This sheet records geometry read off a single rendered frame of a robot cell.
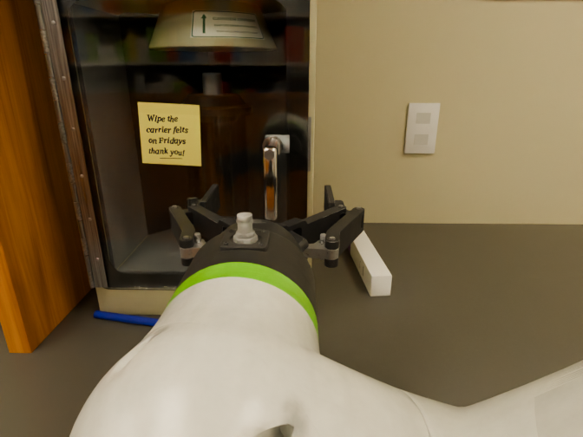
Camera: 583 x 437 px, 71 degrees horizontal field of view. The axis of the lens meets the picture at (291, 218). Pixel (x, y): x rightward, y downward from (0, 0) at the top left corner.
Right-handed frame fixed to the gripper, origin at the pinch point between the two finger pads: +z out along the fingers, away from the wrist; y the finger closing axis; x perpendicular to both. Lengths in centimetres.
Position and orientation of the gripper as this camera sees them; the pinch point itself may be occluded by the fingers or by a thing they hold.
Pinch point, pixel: (271, 198)
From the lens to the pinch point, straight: 49.1
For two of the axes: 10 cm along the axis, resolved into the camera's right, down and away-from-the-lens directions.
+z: 0.2, -3.5, 9.4
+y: -10.0, -0.1, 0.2
